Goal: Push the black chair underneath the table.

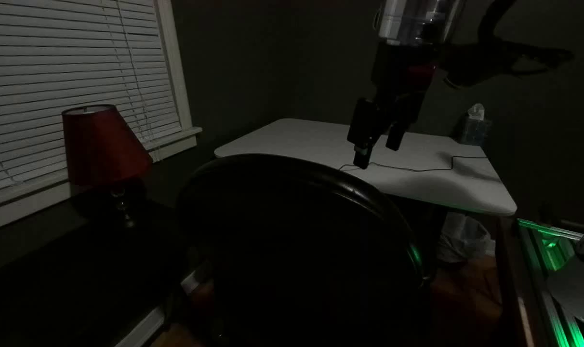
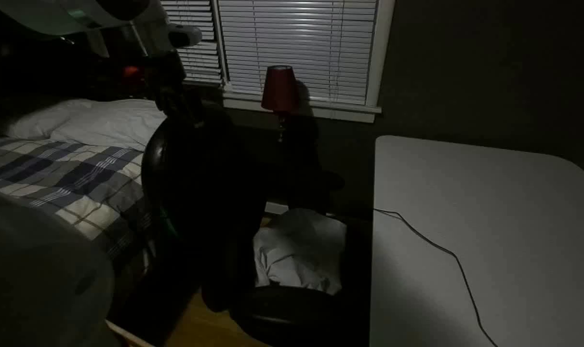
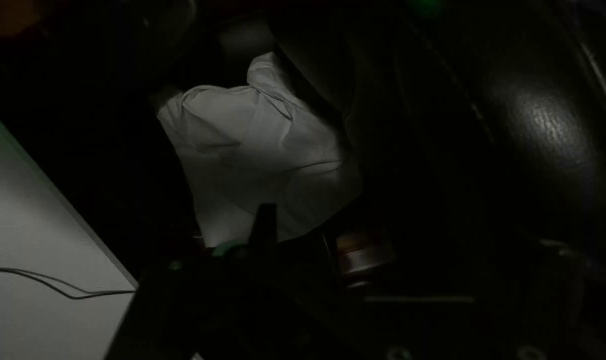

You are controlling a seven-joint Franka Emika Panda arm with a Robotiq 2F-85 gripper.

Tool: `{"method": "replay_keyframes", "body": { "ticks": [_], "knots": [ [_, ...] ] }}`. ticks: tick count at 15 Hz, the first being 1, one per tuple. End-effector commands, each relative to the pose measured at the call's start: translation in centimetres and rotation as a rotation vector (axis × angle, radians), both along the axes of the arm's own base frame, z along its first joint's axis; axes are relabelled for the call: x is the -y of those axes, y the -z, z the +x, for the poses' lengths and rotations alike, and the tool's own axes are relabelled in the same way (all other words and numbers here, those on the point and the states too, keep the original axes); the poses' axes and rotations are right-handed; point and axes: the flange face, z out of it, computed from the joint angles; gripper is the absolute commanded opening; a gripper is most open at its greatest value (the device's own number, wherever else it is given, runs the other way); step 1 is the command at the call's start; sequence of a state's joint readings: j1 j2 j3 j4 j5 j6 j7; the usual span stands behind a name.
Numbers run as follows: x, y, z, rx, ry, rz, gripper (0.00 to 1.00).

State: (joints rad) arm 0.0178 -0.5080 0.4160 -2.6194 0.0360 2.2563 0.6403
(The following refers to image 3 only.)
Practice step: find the white crumpled cloth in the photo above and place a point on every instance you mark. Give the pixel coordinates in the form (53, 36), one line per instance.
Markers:
(257, 145)

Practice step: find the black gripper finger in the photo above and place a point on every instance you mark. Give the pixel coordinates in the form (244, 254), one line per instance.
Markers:
(264, 231)

